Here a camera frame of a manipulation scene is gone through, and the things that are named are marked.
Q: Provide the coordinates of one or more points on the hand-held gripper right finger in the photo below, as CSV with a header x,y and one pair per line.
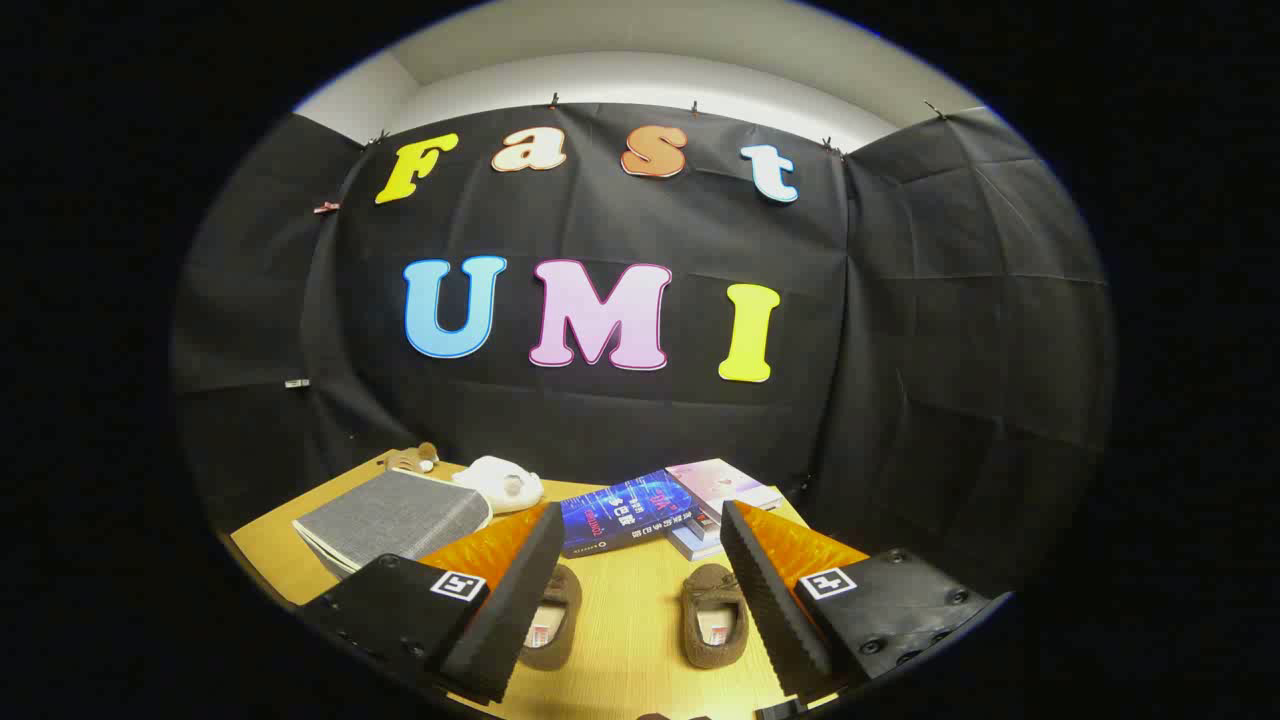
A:
x,y
765,600

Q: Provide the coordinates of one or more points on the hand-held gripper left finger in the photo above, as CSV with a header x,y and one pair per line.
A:
x,y
520,600

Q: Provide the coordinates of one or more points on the brown fuzzy shoe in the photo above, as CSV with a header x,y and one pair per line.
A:
x,y
700,598
566,608

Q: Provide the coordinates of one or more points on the grey fabric storage box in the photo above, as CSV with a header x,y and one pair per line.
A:
x,y
390,515

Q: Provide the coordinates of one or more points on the light blue book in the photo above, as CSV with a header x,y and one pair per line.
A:
x,y
692,545

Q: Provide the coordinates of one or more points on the white book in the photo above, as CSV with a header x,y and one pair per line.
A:
x,y
708,520

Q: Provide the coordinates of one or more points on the white plush toy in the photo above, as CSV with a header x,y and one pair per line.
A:
x,y
495,482

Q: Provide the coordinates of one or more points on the pink cover book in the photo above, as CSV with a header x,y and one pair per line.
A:
x,y
720,485

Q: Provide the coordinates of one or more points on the dark blue book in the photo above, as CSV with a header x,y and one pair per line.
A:
x,y
625,515

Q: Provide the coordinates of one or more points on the brown striped plush toy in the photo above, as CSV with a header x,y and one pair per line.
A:
x,y
410,460

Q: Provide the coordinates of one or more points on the black backdrop cloth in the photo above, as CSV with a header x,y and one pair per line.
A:
x,y
620,420

